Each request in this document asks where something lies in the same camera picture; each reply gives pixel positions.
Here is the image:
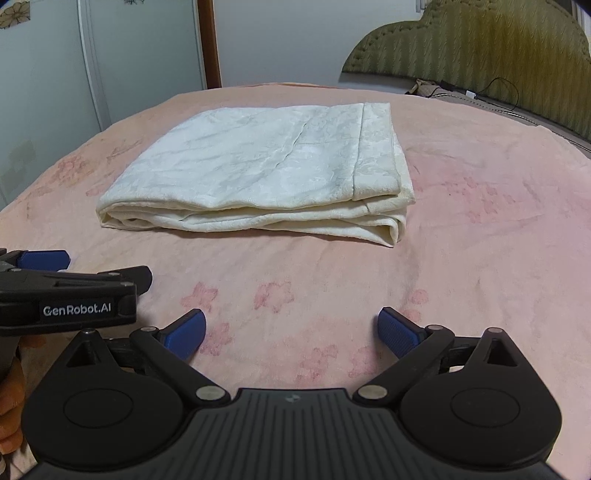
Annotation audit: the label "white cream pants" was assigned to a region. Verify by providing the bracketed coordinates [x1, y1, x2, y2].
[96, 103, 415, 247]

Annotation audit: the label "person left hand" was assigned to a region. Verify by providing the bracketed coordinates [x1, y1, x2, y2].
[0, 356, 40, 455]

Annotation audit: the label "pink floral bed blanket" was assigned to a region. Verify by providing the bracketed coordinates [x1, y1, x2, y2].
[1, 84, 590, 479]

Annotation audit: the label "pale green wardrobe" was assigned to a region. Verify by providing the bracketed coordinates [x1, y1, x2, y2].
[1, 0, 206, 206]

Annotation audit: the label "olive green padded headboard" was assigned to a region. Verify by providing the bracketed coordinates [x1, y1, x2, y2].
[342, 1, 590, 138]

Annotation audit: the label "black cable on bed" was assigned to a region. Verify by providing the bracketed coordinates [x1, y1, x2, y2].
[440, 75, 541, 123]

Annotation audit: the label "brown wooden door frame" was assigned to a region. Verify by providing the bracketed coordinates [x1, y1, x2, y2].
[195, 0, 222, 89]

